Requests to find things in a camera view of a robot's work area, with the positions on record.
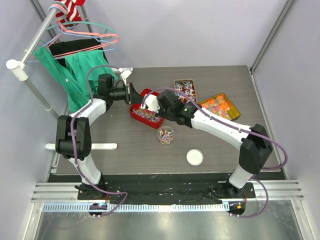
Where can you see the red square candy box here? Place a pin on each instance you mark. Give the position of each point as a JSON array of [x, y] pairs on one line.
[[145, 116]]

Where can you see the pink clothes hanger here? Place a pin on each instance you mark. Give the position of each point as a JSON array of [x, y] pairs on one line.
[[60, 37]]

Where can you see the white rack foot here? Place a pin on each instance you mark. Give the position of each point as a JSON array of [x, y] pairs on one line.
[[115, 70]]

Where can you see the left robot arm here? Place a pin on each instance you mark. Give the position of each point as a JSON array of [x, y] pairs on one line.
[[73, 135]]

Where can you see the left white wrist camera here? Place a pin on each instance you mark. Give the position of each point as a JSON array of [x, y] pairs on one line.
[[125, 73]]

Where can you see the green cloth garment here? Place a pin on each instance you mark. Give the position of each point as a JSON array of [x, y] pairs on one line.
[[75, 75]]

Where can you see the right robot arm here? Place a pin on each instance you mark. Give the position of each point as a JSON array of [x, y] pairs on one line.
[[252, 142]]

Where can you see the clear plastic round jar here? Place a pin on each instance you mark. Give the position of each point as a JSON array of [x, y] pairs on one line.
[[165, 135]]

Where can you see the gold rectangular tin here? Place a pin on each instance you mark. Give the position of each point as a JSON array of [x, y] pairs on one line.
[[187, 87]]

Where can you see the green clothes hanger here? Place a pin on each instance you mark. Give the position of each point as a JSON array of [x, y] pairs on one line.
[[84, 28]]

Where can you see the white flat bar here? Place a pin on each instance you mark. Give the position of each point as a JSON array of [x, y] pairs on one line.
[[94, 146]]

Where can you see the black garment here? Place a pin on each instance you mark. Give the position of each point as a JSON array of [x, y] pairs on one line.
[[74, 45]]

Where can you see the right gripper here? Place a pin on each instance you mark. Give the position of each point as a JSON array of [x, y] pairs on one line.
[[159, 113]]

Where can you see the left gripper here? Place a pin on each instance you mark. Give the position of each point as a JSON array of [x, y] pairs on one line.
[[132, 97]]

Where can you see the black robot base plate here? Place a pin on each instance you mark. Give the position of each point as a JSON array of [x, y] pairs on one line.
[[184, 183]]

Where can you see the white round jar lid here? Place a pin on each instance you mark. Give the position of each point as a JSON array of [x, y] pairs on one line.
[[194, 157]]

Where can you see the red white striped garment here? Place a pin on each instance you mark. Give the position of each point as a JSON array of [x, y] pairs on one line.
[[72, 14]]

